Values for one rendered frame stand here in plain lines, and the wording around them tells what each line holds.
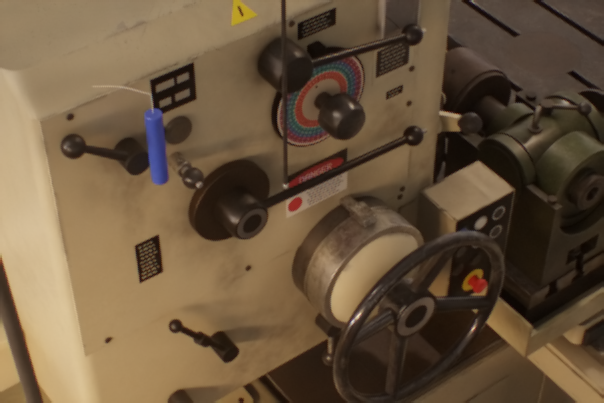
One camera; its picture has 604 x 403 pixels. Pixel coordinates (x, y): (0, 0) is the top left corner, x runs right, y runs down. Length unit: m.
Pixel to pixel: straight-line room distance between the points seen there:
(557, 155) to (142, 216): 0.96
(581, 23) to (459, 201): 1.21
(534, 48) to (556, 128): 0.73
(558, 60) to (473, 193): 1.00
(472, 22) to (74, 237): 1.76
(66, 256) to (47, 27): 0.34
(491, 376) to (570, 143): 0.81
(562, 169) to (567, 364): 0.59
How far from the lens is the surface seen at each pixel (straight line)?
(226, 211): 1.88
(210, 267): 2.02
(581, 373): 2.85
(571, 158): 2.46
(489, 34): 3.28
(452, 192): 2.27
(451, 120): 2.24
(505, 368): 3.11
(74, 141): 1.65
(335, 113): 1.86
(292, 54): 1.77
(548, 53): 3.23
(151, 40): 1.72
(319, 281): 2.10
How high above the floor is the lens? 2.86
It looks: 43 degrees down
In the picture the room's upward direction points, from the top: straight up
